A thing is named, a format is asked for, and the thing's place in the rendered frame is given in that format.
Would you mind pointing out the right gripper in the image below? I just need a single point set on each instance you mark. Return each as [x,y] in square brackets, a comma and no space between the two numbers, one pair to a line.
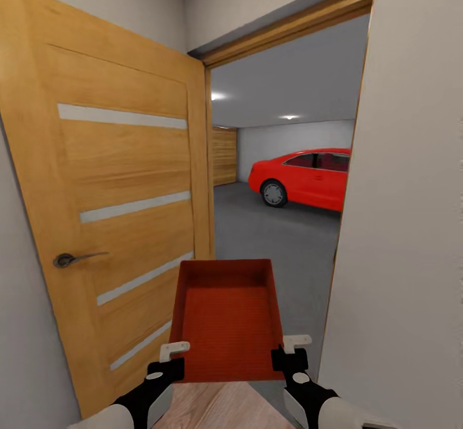
[280,359]

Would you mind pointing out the garage door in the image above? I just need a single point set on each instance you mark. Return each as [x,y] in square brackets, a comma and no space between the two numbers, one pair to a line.
[224,156]

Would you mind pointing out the storage box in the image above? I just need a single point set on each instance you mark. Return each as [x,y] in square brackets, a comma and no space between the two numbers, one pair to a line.
[228,311]

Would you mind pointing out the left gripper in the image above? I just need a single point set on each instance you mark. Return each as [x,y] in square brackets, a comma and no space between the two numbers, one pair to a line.
[175,366]

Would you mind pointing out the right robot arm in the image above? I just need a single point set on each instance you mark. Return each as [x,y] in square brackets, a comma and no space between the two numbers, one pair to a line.
[313,406]

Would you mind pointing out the car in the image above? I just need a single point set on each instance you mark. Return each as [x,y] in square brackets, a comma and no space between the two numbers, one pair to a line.
[316,177]

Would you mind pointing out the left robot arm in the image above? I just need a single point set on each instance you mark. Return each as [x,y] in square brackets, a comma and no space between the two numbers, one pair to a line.
[145,405]

